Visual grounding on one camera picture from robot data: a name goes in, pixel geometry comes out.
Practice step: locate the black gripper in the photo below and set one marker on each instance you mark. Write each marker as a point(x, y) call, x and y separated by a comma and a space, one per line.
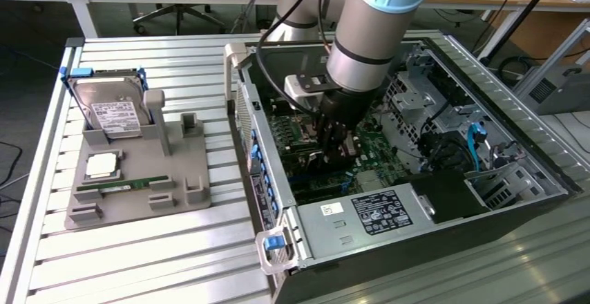
point(343, 110)

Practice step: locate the graphics card with metal bracket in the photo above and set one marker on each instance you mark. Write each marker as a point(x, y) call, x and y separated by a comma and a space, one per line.
point(308, 160)

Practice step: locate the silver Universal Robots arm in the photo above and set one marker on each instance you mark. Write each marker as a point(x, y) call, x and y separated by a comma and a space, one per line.
point(369, 41)

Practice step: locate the CPU socket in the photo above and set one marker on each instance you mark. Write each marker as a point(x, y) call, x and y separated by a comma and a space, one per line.
point(306, 128)

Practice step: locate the green motherboard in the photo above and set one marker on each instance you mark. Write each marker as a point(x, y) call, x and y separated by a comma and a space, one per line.
point(378, 145)

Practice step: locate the metal disk bay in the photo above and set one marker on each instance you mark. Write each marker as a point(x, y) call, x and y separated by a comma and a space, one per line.
point(414, 103)

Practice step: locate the silver chipset heatsink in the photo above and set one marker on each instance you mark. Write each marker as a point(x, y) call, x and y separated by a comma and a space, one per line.
point(369, 179)

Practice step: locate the black plastic shroud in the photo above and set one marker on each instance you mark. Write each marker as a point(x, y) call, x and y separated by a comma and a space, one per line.
point(442, 197)

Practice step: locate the grey power supply unit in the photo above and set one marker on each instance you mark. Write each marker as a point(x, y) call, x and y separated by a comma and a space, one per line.
point(322, 231)

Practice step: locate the black office chair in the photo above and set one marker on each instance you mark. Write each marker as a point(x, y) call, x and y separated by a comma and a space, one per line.
point(179, 14)

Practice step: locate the grey parts rack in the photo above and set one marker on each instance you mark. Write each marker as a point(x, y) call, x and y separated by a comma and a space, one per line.
point(138, 166)

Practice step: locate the open black PC case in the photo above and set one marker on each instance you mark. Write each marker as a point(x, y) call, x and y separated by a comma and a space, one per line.
point(414, 266)

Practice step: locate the black stand pole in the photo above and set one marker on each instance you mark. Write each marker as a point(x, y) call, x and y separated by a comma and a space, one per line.
point(527, 7)

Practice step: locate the hard disk in blue caddy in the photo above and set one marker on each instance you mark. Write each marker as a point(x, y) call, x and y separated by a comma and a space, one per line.
point(111, 110)

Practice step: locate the green RAM stick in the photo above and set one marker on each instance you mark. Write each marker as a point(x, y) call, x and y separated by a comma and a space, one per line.
point(124, 183)

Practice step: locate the silver CPU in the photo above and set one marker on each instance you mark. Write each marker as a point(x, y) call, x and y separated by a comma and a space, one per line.
point(102, 166)

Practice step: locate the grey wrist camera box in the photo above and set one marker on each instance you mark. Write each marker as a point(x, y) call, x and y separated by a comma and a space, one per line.
point(304, 90)

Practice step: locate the grey slotted metal bracket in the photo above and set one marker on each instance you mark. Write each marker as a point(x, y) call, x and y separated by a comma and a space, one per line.
point(502, 186)

